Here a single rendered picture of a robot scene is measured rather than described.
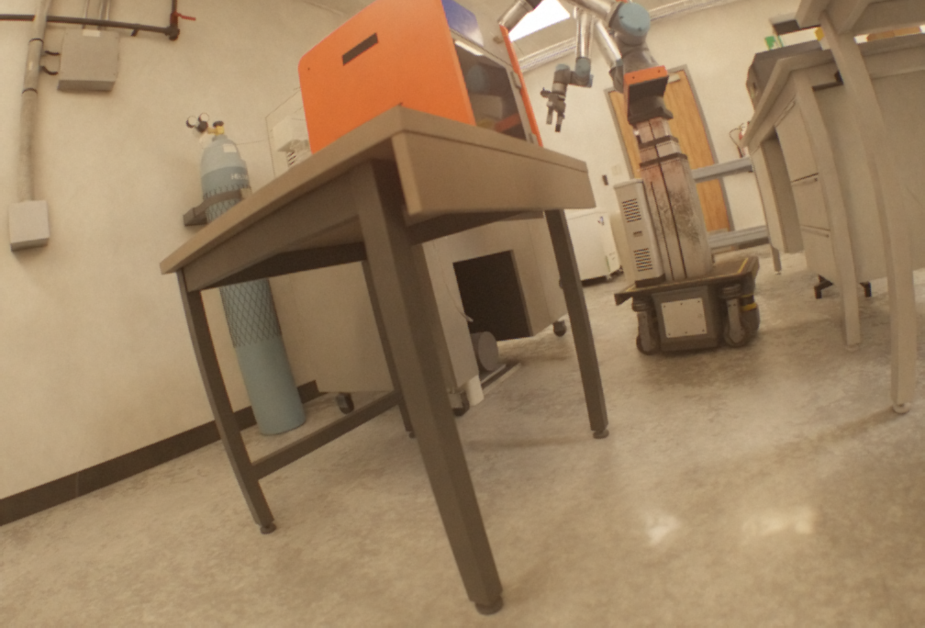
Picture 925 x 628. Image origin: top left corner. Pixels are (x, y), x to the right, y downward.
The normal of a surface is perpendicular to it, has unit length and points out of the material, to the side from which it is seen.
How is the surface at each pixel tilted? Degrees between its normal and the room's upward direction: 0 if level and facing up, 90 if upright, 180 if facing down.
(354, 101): 90
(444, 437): 90
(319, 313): 90
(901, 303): 90
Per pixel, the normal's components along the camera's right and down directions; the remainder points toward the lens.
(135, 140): 0.82, -0.18
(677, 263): -0.66, 0.18
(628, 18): -0.14, 0.17
